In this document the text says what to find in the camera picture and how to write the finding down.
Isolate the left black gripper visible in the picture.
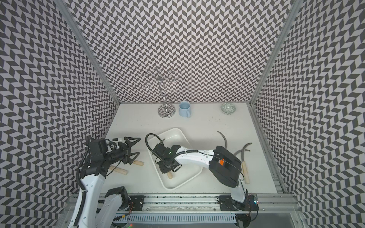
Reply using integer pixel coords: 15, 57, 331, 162
104, 137, 141, 165

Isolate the white rectangular storage tray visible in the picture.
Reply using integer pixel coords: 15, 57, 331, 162
149, 128, 203, 191

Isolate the orange handle sickle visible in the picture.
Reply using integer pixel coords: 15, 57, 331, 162
217, 131, 228, 166

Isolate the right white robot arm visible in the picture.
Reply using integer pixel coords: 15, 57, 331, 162
147, 143, 248, 211

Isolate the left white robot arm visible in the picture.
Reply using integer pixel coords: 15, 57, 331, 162
68, 137, 140, 228

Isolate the blue blade wooden sickle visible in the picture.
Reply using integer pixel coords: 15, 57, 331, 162
109, 166, 128, 175

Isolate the chrome mug tree stand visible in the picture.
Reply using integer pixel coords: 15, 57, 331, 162
142, 66, 179, 119

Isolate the light blue mug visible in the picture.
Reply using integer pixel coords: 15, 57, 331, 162
179, 101, 191, 118

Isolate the green patterned small bowl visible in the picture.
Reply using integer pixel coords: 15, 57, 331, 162
220, 102, 236, 115

